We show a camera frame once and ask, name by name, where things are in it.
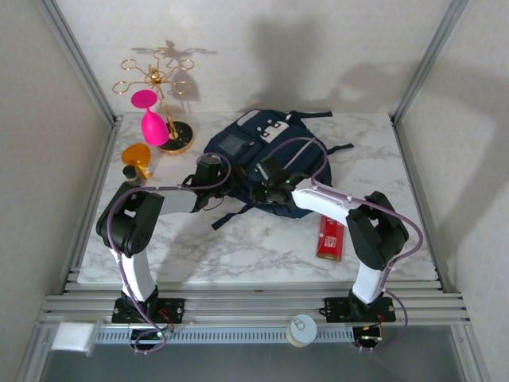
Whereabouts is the navy blue backpack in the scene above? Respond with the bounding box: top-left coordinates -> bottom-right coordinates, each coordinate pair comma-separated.
203,109 -> 355,231

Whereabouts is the red packet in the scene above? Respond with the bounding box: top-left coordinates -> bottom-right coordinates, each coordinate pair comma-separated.
317,214 -> 347,263

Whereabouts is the small dark bottle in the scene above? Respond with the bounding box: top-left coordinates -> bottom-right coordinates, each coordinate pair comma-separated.
122,165 -> 146,188

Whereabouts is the orange wine glass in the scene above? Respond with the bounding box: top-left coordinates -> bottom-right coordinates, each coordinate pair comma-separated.
121,142 -> 154,179

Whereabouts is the pink wine glass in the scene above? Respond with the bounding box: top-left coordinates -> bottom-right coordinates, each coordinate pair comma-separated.
130,89 -> 170,146

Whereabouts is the tin can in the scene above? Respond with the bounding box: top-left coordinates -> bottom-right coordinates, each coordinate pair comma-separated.
286,314 -> 318,349

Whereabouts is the black electronics board with LED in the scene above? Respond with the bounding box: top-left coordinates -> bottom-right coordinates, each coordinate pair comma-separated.
352,325 -> 385,353
130,329 -> 168,355

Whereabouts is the white foam block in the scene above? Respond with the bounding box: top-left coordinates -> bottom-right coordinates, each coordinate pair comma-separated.
50,322 -> 96,353

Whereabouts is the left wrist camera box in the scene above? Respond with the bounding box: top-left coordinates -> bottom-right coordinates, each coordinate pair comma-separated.
196,155 -> 223,180

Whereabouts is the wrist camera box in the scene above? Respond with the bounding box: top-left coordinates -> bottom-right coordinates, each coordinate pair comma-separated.
256,155 -> 288,179
196,155 -> 223,180

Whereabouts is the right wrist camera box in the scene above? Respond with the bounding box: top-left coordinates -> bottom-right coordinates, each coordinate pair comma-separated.
256,155 -> 288,179

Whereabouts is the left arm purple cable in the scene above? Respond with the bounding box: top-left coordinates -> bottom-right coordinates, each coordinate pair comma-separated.
103,152 -> 232,355

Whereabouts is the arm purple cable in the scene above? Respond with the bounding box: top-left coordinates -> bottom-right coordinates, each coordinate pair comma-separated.
103,152 -> 232,355
270,137 -> 423,353

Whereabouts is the gold wire glass rack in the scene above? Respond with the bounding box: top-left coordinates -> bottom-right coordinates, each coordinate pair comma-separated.
112,46 -> 196,155

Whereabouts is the aluminium frame cross rail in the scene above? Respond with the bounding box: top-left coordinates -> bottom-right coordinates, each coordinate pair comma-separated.
35,278 -> 472,329

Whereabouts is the aluminium side rail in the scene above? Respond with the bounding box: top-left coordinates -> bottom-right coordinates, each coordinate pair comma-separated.
391,115 -> 454,295
59,115 -> 122,295

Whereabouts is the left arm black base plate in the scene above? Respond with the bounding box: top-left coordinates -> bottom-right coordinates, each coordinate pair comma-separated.
111,298 -> 186,324

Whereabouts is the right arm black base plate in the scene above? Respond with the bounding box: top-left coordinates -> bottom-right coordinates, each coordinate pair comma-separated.
324,296 -> 397,323

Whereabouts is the grey slotted cable duct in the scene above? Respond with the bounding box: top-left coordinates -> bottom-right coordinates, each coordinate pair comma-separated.
95,326 -> 355,344

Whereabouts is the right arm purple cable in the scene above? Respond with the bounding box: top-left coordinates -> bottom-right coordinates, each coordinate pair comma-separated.
270,137 -> 423,353

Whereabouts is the aluminium frame post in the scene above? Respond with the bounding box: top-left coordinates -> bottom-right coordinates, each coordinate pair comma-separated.
391,0 -> 470,123
33,0 -> 122,124

